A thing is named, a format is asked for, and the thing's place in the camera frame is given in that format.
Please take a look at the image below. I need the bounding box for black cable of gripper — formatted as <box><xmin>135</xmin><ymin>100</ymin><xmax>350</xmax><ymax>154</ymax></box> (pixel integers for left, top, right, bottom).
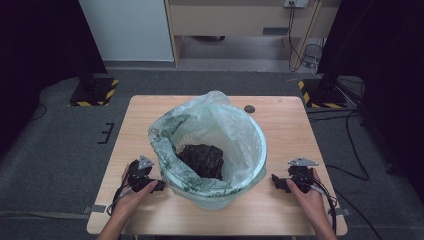
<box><xmin>310</xmin><ymin>178</ymin><xmax>338</xmax><ymax>235</ymax></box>
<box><xmin>106</xmin><ymin>173</ymin><xmax>134</xmax><ymax>217</ymax></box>

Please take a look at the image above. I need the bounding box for thin black floor cable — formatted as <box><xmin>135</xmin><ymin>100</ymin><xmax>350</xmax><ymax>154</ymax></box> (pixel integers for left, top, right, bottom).
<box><xmin>29</xmin><ymin>104</ymin><xmax>48</xmax><ymax>122</ymax></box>

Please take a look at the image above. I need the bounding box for person's left hand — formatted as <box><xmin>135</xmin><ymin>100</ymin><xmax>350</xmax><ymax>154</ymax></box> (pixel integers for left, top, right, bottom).
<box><xmin>111</xmin><ymin>164</ymin><xmax>160</xmax><ymax>219</ymax></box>

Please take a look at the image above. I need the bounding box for white wall socket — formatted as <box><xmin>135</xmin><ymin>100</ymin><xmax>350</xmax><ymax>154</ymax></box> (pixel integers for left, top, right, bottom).
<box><xmin>283</xmin><ymin>0</ymin><xmax>310</xmax><ymax>9</ymax></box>

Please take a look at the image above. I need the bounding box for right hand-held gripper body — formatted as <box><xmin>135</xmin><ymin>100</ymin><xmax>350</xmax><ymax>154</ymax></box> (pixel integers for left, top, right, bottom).
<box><xmin>286</xmin><ymin>157</ymin><xmax>320</xmax><ymax>195</ymax></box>

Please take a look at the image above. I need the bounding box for black stand pole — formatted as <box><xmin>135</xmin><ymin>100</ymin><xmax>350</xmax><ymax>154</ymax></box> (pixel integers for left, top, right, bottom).
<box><xmin>61</xmin><ymin>0</ymin><xmax>108</xmax><ymax>92</ymax></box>
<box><xmin>316</xmin><ymin>0</ymin><xmax>368</xmax><ymax>95</ymax></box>

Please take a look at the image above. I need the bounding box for black crumpled bag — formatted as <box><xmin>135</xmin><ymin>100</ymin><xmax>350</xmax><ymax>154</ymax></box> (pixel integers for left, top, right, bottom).
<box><xmin>176</xmin><ymin>143</ymin><xmax>225</xmax><ymax>181</ymax></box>

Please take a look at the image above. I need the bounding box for grey tape strip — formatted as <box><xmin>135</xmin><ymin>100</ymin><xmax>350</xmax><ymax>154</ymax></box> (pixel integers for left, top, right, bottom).
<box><xmin>327</xmin><ymin>207</ymin><xmax>352</xmax><ymax>218</ymax></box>
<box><xmin>82</xmin><ymin>204</ymin><xmax>107</xmax><ymax>215</ymax></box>

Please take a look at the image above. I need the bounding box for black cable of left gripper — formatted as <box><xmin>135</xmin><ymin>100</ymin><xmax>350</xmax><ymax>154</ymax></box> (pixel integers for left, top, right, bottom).
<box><xmin>106</xmin><ymin>173</ymin><xmax>134</xmax><ymax>217</ymax></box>

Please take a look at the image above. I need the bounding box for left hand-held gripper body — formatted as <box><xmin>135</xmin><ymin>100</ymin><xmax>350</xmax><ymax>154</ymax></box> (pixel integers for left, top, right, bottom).
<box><xmin>127</xmin><ymin>154</ymin><xmax>158</xmax><ymax>193</ymax></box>

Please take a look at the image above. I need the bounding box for dark curtain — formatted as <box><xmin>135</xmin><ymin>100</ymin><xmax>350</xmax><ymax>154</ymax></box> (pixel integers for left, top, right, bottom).
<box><xmin>0</xmin><ymin>0</ymin><xmax>108</xmax><ymax>158</ymax></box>
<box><xmin>316</xmin><ymin>0</ymin><xmax>424</xmax><ymax>204</ymax></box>

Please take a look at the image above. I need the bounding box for white panel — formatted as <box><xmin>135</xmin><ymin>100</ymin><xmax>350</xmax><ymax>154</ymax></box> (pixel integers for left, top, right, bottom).
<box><xmin>78</xmin><ymin>0</ymin><xmax>175</xmax><ymax>63</ymax></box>

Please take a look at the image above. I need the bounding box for pale plastic trash bin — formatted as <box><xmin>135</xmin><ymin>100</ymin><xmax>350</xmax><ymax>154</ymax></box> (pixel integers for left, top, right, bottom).
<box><xmin>148</xmin><ymin>96</ymin><xmax>268</xmax><ymax>212</ymax></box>

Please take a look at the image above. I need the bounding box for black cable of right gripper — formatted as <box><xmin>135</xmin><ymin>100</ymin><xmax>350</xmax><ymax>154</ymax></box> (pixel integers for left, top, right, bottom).
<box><xmin>310</xmin><ymin>178</ymin><xmax>338</xmax><ymax>235</ymax></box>

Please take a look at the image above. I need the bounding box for black cable from socket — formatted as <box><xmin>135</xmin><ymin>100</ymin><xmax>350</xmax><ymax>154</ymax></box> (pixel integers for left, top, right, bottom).
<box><xmin>287</xmin><ymin>2</ymin><xmax>305</xmax><ymax>73</ymax></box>

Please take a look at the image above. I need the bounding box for person's right hand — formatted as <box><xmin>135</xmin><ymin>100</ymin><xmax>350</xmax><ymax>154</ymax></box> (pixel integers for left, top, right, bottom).
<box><xmin>285</xmin><ymin>167</ymin><xmax>327</xmax><ymax>231</ymax></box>

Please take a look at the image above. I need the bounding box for striped black stand base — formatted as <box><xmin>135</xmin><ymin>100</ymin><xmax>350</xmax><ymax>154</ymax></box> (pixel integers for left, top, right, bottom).
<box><xmin>297</xmin><ymin>78</ymin><xmax>348</xmax><ymax>110</ymax></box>
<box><xmin>68</xmin><ymin>77</ymin><xmax>120</xmax><ymax>108</ymax></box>

